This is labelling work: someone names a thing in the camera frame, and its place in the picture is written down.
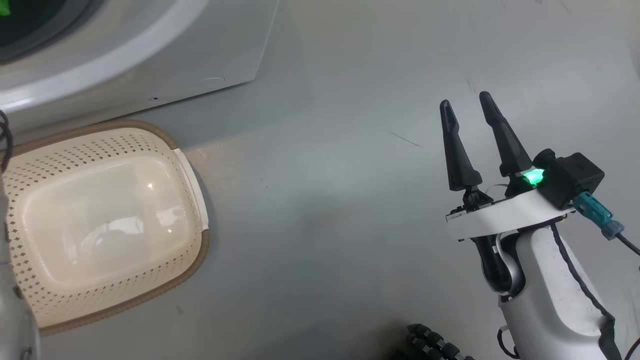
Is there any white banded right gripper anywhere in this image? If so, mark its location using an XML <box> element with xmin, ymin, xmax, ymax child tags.
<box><xmin>439</xmin><ymin>91</ymin><xmax>576</xmax><ymax>242</ymax></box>

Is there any white front-load washing machine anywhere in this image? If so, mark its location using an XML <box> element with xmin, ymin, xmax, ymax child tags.
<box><xmin>0</xmin><ymin>0</ymin><xmax>281</xmax><ymax>133</ymax></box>

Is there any cream perforated laundry basket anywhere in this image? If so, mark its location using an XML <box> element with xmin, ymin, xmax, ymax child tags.
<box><xmin>0</xmin><ymin>119</ymin><xmax>211</xmax><ymax>336</ymax></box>

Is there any grey rubber door gasket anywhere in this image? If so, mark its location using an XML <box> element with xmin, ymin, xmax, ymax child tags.
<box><xmin>0</xmin><ymin>0</ymin><xmax>105</xmax><ymax>64</ymax></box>

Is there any black corrugated cable conduit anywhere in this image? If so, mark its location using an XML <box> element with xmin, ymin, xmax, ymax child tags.
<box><xmin>406</xmin><ymin>323</ymin><xmax>477</xmax><ymax>360</ymax></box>

